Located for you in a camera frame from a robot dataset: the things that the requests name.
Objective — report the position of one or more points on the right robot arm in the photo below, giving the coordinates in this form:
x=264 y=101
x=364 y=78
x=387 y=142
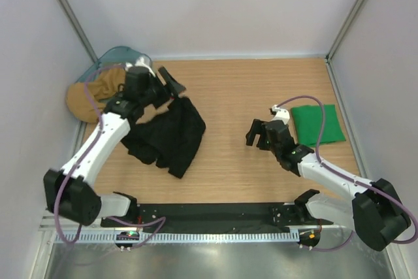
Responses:
x=372 y=210

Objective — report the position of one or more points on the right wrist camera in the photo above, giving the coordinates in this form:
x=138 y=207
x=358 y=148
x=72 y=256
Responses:
x=279 y=114

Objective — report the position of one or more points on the white slotted cable duct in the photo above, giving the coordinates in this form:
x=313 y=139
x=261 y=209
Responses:
x=128 y=236

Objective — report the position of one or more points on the black tank top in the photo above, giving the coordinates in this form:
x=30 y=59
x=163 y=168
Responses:
x=170 y=139

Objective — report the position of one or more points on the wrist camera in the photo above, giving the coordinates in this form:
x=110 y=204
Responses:
x=142 y=61
x=279 y=114

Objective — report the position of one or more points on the green tank top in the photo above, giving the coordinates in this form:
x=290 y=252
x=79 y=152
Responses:
x=308 y=121

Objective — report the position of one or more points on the blue plastic basket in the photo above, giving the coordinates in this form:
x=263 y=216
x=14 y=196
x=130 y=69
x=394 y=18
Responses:
x=114 y=56

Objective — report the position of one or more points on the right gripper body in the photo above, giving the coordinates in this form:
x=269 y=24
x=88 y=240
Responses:
x=272 y=147

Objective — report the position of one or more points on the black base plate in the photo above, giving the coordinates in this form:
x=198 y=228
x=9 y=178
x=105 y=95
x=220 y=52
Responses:
x=226 y=218

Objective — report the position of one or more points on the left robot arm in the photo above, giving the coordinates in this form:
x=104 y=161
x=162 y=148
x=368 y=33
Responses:
x=69 y=191

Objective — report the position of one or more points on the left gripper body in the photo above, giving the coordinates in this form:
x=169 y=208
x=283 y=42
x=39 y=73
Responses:
x=155 y=93

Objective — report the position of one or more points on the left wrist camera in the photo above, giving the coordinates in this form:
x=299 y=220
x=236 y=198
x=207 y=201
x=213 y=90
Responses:
x=142 y=61

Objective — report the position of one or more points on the tan tank top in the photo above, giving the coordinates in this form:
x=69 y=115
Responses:
x=86 y=100

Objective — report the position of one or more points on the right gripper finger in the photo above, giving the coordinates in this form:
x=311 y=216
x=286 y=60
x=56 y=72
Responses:
x=263 y=139
x=250 y=135

